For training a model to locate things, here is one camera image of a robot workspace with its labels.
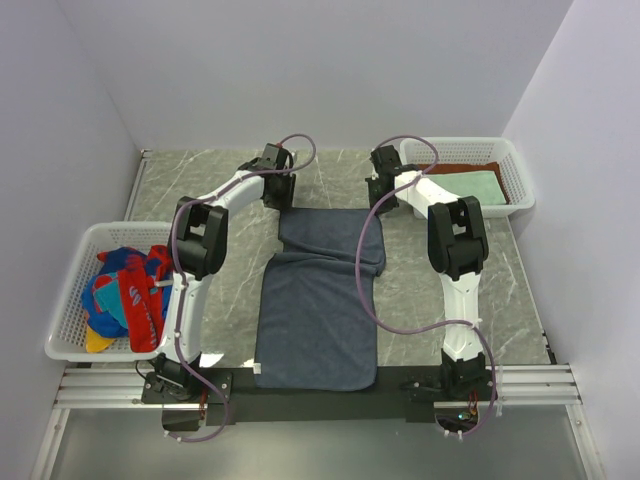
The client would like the blue grey cloth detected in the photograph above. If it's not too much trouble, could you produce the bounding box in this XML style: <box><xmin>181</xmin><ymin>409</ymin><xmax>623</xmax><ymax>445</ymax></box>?
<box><xmin>254</xmin><ymin>208</ymin><xmax>386</xmax><ymax>392</ymax></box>

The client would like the aluminium front frame rail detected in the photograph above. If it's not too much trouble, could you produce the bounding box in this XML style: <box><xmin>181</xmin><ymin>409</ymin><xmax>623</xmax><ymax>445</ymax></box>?
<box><xmin>31</xmin><ymin>364</ymin><xmax>606</xmax><ymax>479</ymax></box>

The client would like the red patterned cloth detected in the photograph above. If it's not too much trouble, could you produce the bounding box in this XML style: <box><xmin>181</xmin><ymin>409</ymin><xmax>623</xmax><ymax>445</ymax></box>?
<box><xmin>81</xmin><ymin>245</ymin><xmax>173</xmax><ymax>353</ymax></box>

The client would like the rust brown towel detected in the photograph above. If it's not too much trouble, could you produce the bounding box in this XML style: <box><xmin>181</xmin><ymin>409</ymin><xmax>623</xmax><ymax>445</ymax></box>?
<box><xmin>427</xmin><ymin>162</ymin><xmax>509</xmax><ymax>205</ymax></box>

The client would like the mint green towel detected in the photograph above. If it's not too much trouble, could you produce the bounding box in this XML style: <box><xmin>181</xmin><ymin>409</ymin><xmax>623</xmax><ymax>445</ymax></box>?
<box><xmin>428</xmin><ymin>170</ymin><xmax>507</xmax><ymax>206</ymax></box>

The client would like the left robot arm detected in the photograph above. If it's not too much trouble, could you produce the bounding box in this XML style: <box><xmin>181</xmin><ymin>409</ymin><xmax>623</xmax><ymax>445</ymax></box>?
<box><xmin>147</xmin><ymin>141</ymin><xmax>296</xmax><ymax>402</ymax></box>

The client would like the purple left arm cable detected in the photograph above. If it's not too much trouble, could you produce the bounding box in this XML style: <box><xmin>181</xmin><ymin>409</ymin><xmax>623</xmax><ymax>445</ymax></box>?
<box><xmin>169</xmin><ymin>132</ymin><xmax>317</xmax><ymax>444</ymax></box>

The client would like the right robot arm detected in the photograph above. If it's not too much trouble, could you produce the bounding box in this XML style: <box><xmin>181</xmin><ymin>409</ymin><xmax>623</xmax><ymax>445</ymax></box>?
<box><xmin>356</xmin><ymin>141</ymin><xmax>494</xmax><ymax>402</ymax></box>

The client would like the white laundry basket with clothes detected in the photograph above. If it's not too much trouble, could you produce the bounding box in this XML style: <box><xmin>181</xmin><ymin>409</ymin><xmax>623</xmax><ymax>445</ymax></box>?
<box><xmin>44</xmin><ymin>221</ymin><xmax>171</xmax><ymax>363</ymax></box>

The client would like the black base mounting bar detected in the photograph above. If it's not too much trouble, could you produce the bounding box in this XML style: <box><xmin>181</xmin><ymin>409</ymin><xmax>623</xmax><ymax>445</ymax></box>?
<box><xmin>142</xmin><ymin>365</ymin><xmax>501</xmax><ymax>427</ymax></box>

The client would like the aluminium table edge rail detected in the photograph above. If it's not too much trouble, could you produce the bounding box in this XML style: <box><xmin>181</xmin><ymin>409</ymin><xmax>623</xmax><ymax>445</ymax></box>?
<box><xmin>123</xmin><ymin>149</ymin><xmax>153</xmax><ymax>221</ymax></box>

